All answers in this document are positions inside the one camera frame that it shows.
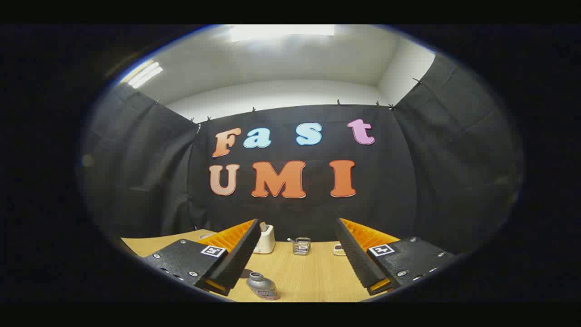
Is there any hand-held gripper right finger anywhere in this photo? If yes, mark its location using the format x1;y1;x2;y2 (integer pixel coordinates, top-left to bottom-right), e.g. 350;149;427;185
335;218;456;296

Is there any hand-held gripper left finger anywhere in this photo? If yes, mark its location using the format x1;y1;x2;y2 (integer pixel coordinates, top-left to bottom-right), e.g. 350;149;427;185
144;219;262;297

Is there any silver bottle with printed label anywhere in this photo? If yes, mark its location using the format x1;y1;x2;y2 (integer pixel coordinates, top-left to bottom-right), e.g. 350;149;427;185
246;272;280;301

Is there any white toaster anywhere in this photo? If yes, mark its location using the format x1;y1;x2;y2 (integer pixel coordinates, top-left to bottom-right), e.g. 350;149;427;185
253;223;276;254

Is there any wooden table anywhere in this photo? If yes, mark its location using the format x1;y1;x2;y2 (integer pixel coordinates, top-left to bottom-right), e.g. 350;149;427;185
120;228;395;302

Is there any ceiling light panel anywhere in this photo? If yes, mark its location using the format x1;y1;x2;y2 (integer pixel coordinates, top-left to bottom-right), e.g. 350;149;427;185
120;61;164;89

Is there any metal wire basket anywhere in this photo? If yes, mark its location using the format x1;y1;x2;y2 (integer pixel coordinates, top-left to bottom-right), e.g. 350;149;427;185
287;237;311;256

